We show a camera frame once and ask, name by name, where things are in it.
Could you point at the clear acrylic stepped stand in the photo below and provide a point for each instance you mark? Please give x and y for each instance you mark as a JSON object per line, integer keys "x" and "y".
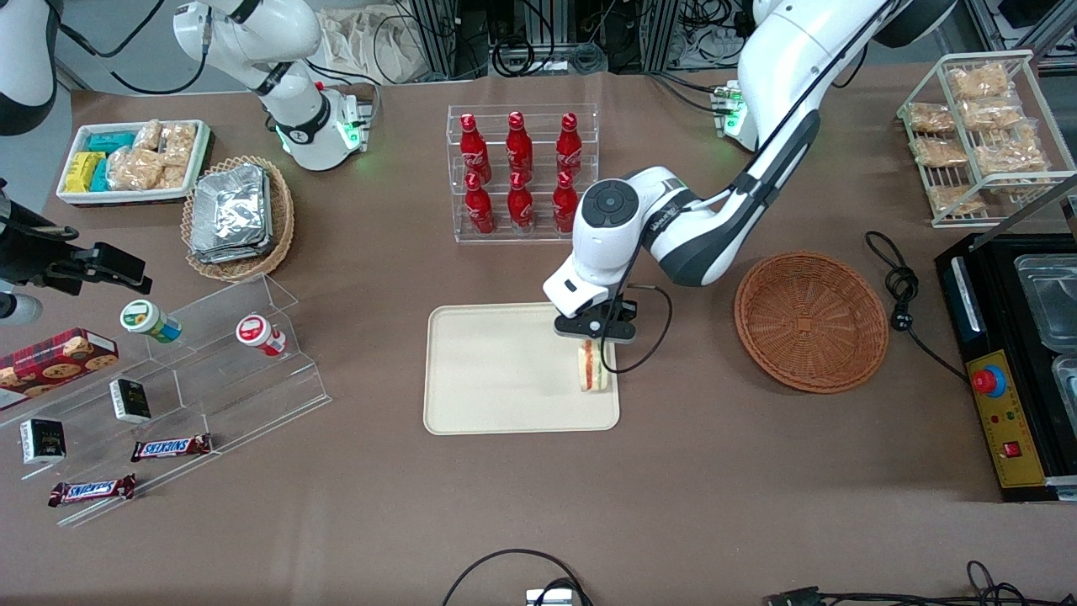
{"x": 219, "y": 383}

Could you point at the foil-wrapped pack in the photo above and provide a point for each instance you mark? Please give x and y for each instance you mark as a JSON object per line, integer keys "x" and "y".
{"x": 229, "y": 206}
{"x": 227, "y": 255}

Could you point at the Snickers chocolate bar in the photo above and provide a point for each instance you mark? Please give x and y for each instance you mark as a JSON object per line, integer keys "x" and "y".
{"x": 171, "y": 447}
{"x": 92, "y": 490}

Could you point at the white cloth bag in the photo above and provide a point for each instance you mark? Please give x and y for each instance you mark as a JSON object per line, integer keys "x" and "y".
{"x": 370, "y": 42}

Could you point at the small black tea box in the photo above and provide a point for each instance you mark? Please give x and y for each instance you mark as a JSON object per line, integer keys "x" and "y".
{"x": 130, "y": 401}
{"x": 42, "y": 441}

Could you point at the clear acrylic bottle rack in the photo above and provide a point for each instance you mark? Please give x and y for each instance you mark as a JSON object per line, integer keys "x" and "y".
{"x": 538, "y": 236}

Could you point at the brown round wicker basket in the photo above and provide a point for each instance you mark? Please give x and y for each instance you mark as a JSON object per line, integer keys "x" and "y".
{"x": 808, "y": 320}

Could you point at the beige plastic tray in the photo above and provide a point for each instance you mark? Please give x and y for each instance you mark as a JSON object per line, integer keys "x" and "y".
{"x": 496, "y": 370}

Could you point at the red label yogurt cup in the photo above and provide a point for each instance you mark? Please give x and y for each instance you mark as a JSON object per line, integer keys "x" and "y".
{"x": 257, "y": 332}

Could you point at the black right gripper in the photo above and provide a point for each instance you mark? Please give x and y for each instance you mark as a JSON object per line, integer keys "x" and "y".
{"x": 25, "y": 249}

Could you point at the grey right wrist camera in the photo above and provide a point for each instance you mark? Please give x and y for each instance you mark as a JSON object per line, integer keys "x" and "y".
{"x": 21, "y": 309}

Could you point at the clear plastic container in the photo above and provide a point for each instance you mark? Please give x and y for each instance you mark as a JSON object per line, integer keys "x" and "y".
{"x": 1047, "y": 299}
{"x": 1067, "y": 383}

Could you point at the grey metal bar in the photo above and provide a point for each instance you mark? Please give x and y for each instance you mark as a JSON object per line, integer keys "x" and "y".
{"x": 1035, "y": 200}

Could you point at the light tan wicker basket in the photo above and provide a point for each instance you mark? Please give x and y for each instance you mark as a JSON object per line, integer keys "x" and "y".
{"x": 282, "y": 210}

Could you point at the black machine with yellow panel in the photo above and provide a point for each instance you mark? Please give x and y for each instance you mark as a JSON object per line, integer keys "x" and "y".
{"x": 1035, "y": 396}

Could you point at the teal snack pack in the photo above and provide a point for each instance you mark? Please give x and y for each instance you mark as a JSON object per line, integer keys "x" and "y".
{"x": 99, "y": 175}
{"x": 111, "y": 141}

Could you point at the green label yogurt cup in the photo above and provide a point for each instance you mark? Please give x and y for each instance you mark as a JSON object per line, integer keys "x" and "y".
{"x": 143, "y": 318}

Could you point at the red cola bottle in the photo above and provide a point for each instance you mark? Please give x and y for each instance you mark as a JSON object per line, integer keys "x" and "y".
{"x": 480, "y": 209}
{"x": 520, "y": 209}
{"x": 564, "y": 207}
{"x": 519, "y": 147}
{"x": 474, "y": 147}
{"x": 570, "y": 147}

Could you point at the small grey device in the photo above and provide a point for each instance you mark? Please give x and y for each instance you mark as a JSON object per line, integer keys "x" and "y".
{"x": 551, "y": 598}

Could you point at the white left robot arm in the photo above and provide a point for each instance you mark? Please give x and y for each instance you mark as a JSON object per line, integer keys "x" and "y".
{"x": 782, "y": 67}

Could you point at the yellow snack pack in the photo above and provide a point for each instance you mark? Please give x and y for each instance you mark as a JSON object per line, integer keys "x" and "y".
{"x": 80, "y": 182}
{"x": 84, "y": 162}

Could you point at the triangular layered sandwich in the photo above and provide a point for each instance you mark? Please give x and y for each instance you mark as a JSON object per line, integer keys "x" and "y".
{"x": 593, "y": 370}

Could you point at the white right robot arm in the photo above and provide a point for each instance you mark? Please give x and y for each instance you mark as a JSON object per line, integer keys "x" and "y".
{"x": 294, "y": 109}

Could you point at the aluminium frame post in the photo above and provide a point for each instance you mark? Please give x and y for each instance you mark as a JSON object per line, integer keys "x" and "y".
{"x": 433, "y": 38}
{"x": 660, "y": 34}

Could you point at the red emergency stop button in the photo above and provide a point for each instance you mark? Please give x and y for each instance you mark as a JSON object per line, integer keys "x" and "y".
{"x": 989, "y": 381}

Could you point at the red tartan cookie box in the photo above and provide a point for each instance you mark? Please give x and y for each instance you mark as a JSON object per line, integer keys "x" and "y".
{"x": 50, "y": 362}

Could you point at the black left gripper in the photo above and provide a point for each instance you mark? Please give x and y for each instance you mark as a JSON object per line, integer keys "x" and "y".
{"x": 628, "y": 313}

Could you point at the white plastic snack bin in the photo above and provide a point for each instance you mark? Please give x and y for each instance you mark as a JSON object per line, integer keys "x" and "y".
{"x": 135, "y": 197}

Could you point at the clear bag of fried snacks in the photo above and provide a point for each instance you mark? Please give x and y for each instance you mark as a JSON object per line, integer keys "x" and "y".
{"x": 1012, "y": 157}
{"x": 930, "y": 118}
{"x": 991, "y": 114}
{"x": 955, "y": 200}
{"x": 940, "y": 152}
{"x": 978, "y": 82}

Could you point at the clear bag of crackers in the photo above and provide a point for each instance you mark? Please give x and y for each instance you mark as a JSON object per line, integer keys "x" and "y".
{"x": 133, "y": 168}
{"x": 173, "y": 178}
{"x": 178, "y": 143}
{"x": 148, "y": 135}

